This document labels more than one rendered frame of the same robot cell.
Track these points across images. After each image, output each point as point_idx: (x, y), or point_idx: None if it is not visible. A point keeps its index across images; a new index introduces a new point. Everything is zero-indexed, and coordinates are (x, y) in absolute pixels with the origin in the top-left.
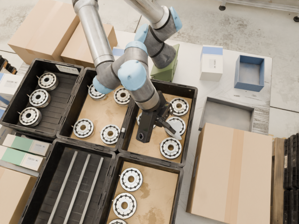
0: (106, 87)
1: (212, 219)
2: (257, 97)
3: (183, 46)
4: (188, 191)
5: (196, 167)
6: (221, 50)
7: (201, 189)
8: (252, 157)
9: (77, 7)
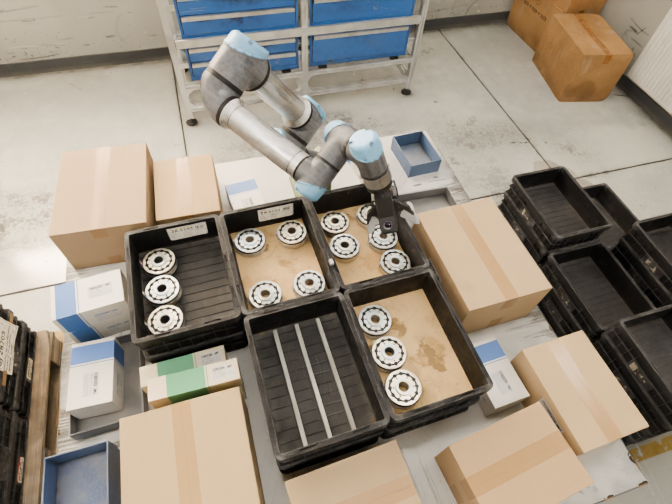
0: (320, 187)
1: (485, 328)
2: (440, 177)
3: None
4: None
5: (437, 268)
6: None
7: (462, 282)
8: (487, 225)
9: (226, 113)
